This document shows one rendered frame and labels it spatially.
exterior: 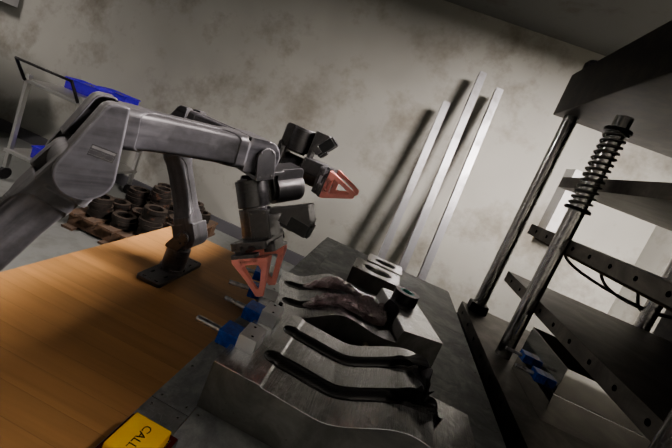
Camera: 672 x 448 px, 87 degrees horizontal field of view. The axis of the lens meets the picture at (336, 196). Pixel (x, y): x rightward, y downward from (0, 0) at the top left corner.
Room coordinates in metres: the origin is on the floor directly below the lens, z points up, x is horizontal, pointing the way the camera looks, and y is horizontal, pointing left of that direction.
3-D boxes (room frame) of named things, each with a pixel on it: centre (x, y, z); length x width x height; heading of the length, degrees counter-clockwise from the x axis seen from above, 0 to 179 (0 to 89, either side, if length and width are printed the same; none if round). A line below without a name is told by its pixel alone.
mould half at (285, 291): (1.00, -0.15, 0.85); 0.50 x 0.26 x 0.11; 99
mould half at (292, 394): (0.63, -0.18, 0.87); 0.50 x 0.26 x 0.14; 82
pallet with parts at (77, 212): (2.89, 1.35, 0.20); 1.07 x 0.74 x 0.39; 173
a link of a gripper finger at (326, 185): (0.85, 0.00, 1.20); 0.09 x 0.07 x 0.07; 83
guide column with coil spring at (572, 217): (1.31, -0.82, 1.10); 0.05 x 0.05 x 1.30
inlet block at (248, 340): (0.62, 0.09, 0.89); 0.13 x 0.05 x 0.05; 82
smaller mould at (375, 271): (1.43, -0.28, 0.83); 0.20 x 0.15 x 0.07; 82
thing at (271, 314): (0.73, 0.08, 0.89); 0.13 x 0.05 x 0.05; 82
